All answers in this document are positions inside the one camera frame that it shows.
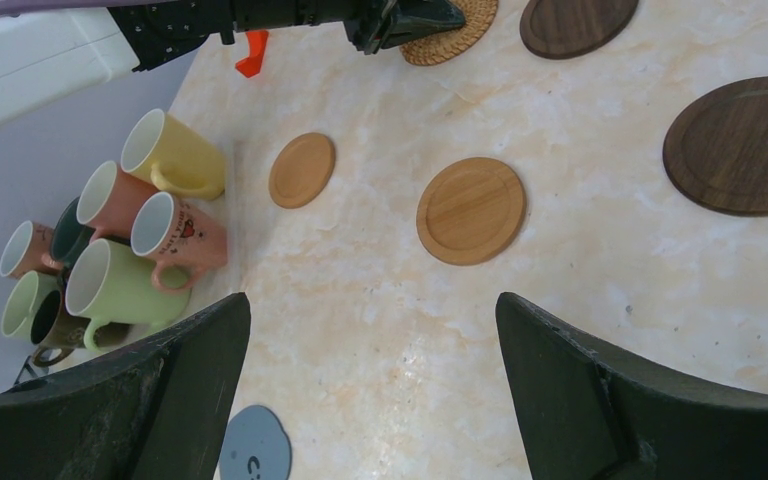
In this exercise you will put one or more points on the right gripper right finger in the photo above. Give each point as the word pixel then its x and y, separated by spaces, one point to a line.
pixel 588 409

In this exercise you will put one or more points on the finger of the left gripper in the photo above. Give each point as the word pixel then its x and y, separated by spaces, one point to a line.
pixel 388 24

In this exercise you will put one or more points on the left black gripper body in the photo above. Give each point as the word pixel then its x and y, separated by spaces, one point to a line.
pixel 160 32

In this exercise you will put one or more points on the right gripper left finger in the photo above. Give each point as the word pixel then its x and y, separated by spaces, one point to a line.
pixel 157 408

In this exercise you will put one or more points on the woven rattan coaster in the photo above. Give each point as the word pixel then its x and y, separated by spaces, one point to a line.
pixel 438 48

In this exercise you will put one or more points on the light wooden coaster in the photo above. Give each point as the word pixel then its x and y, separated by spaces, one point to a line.
pixel 471 211
pixel 302 170

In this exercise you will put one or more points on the dark wooden coaster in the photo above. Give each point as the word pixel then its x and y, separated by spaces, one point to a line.
pixel 716 150
pixel 565 29

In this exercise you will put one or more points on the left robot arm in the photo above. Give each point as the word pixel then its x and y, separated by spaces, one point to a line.
pixel 52 49

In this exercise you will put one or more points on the grey silicone coaster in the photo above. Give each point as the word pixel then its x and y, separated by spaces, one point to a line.
pixel 255 446

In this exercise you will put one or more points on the yellow mug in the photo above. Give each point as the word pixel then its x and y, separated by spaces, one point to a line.
pixel 171 156

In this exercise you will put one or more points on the brown mug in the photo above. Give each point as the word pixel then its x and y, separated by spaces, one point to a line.
pixel 55 331

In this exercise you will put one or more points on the light green mug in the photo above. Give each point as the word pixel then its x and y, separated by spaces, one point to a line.
pixel 110 284

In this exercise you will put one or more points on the pink printed mug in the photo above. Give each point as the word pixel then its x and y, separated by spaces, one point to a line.
pixel 182 240

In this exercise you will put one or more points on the plain pink mug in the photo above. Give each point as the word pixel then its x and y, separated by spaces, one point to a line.
pixel 111 200

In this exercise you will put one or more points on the pale green mug off table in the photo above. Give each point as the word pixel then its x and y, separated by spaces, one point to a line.
pixel 24 302

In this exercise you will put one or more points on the dark green mug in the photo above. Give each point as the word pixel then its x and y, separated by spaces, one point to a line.
pixel 70 237

